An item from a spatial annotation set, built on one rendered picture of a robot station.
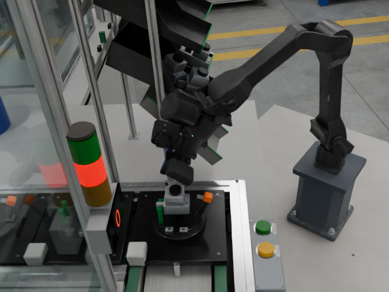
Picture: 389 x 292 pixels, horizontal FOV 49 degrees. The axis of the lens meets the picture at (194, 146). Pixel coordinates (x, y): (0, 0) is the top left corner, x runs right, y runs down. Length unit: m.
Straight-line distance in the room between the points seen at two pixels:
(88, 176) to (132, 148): 0.82
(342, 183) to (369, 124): 2.13
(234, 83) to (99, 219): 0.37
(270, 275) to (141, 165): 0.64
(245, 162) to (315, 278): 0.48
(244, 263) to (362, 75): 2.95
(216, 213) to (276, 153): 0.44
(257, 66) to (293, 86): 2.71
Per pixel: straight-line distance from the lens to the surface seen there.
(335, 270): 1.20
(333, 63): 0.94
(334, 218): 1.22
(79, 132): 0.70
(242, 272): 1.05
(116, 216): 0.83
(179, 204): 1.04
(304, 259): 1.20
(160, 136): 0.88
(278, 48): 0.87
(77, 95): 1.93
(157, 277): 1.09
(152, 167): 1.46
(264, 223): 1.12
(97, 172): 0.74
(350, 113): 3.32
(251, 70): 0.86
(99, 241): 0.81
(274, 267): 1.05
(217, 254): 1.05
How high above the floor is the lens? 1.81
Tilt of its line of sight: 39 degrees down
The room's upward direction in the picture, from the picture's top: 4 degrees counter-clockwise
